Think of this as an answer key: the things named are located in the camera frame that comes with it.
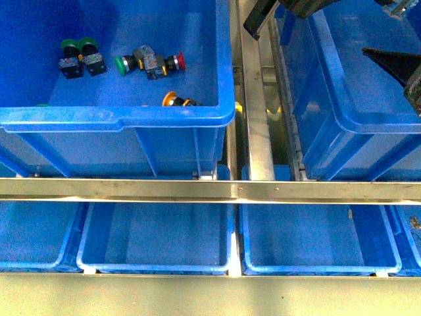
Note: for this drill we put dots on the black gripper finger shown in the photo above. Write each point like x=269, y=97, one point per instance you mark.
x=404, y=67

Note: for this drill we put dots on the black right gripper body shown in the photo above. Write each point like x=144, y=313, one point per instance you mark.
x=305, y=8

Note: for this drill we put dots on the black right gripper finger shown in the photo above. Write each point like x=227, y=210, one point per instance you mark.
x=258, y=17

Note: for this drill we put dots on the yellow mushroom push button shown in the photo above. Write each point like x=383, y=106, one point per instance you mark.
x=397, y=7

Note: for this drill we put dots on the large blue bin with buttons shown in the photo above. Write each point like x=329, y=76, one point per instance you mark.
x=111, y=125

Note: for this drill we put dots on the large blue empty bin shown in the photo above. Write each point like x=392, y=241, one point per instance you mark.
x=354, y=121

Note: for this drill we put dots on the red push button lying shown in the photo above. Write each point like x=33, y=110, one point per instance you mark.
x=157, y=67

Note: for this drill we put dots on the green push button centre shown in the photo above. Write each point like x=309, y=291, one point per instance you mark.
x=128, y=63

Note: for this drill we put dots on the yellow push button at rim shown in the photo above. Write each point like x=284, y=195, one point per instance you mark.
x=171, y=99

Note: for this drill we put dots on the lower far-right blue bin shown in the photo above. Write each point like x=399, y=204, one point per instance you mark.
x=406, y=238

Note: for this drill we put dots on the small dark metal parts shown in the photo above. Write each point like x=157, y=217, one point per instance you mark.
x=415, y=223

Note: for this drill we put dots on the green push button far left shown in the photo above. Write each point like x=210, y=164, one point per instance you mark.
x=70, y=65

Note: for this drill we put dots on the lower centre-right blue bin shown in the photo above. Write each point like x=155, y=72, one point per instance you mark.
x=319, y=240

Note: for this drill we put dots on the lower centre-left blue bin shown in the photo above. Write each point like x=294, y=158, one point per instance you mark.
x=157, y=238

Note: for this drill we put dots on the lower far-left blue bin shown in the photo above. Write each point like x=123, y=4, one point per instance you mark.
x=41, y=236

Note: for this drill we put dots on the steel front cross rail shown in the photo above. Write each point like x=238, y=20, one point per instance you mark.
x=209, y=191

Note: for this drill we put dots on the steel centre divider rail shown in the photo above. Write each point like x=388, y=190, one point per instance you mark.
x=261, y=167

